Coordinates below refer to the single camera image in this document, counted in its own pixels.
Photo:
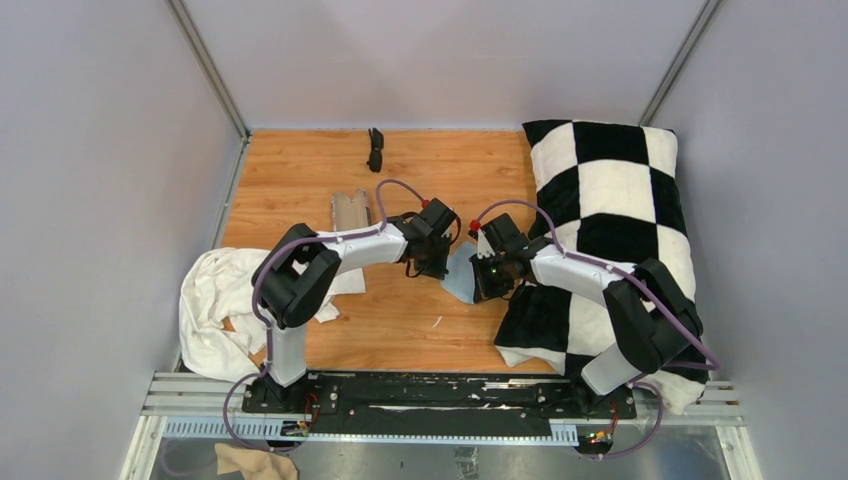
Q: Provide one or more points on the white crumpled cloth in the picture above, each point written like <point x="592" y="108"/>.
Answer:
<point x="221" y="337"/>

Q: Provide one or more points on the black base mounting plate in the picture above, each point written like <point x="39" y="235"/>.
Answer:
<point x="543" y="393"/>

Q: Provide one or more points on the aluminium frame rail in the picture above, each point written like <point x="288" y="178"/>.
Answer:
<point x="202" y="410"/>

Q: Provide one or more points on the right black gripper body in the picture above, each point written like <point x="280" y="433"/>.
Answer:
<point x="494" y="279"/>

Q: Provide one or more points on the beige cloth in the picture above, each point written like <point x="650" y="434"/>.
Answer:
<point x="254" y="464"/>

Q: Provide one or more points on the black white checkered pillow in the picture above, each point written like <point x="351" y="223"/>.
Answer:
<point x="609" y="191"/>

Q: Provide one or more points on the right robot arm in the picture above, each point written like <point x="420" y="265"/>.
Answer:
<point x="651" y="318"/>

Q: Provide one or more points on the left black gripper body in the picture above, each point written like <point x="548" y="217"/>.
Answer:
<point x="433" y="262"/>

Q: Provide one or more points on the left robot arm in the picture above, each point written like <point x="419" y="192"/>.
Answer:
<point x="291" y="284"/>

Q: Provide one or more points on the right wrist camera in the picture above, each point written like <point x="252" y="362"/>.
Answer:
<point x="483" y="247"/>

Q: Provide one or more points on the blue cleaning cloth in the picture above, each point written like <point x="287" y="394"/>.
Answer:
<point x="459" y="279"/>

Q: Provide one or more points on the black sunglasses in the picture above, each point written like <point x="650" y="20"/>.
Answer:
<point x="377" y="142"/>

